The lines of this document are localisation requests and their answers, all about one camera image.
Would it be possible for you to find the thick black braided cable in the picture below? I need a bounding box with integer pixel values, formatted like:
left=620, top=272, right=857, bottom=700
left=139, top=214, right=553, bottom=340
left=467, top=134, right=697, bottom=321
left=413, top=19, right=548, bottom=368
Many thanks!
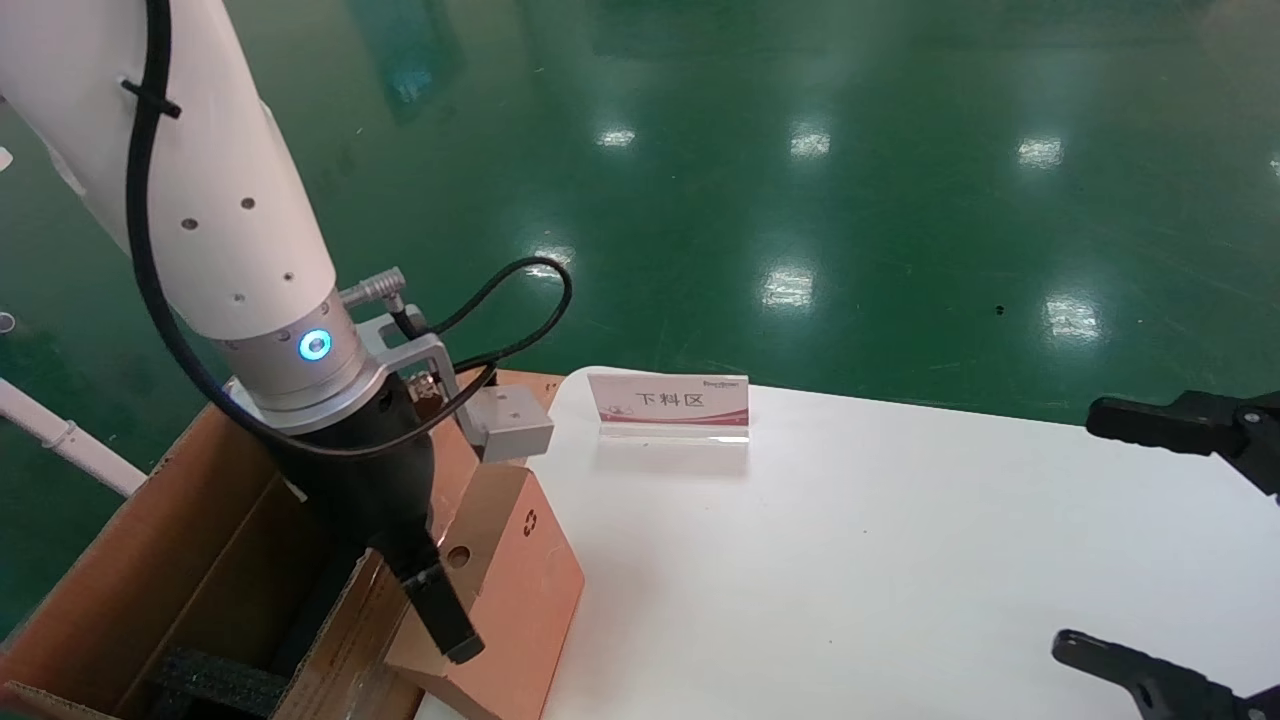
left=395, top=256, right=576, bottom=377

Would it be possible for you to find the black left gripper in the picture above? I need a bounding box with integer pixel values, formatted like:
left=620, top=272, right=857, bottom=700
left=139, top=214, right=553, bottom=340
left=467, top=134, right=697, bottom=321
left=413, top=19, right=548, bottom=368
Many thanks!
left=265, top=378, right=487, bottom=667

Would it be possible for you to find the small cardboard box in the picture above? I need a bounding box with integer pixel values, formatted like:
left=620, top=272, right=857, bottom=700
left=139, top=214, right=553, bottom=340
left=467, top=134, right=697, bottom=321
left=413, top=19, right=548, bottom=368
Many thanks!
left=385, top=463, right=587, bottom=720

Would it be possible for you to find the thin black camera cable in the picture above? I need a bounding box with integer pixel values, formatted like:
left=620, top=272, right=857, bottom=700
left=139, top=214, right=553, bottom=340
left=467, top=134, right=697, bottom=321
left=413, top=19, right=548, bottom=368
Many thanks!
left=122, top=0, right=498, bottom=461

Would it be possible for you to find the white pipe stand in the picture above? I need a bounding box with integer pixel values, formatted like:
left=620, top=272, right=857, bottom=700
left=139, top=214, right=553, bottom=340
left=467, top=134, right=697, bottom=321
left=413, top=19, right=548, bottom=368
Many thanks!
left=0, top=378, right=149, bottom=498

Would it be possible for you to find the black foam insert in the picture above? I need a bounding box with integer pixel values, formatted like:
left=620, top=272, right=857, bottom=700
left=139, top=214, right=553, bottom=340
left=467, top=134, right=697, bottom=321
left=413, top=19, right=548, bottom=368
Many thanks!
left=150, top=645, right=291, bottom=720

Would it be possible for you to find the acrylic sign with Chinese text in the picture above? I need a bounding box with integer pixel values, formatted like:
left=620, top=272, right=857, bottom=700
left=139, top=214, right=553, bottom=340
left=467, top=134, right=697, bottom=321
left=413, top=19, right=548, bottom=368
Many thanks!
left=587, top=371, right=751, bottom=447

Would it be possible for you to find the large cardboard box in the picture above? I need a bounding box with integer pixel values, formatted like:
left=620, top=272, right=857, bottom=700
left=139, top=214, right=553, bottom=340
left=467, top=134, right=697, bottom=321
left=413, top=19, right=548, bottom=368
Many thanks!
left=0, top=400, right=481, bottom=720

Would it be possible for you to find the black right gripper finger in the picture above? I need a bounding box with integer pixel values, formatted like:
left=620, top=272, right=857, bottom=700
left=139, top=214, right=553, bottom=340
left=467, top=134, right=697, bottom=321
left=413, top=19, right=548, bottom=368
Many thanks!
left=1050, top=629, right=1280, bottom=720
left=1085, top=390, right=1280, bottom=501

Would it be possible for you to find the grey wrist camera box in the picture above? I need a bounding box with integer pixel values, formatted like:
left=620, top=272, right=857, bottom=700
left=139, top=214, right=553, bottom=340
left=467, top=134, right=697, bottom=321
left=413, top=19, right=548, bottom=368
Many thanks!
left=355, top=312, right=556, bottom=466

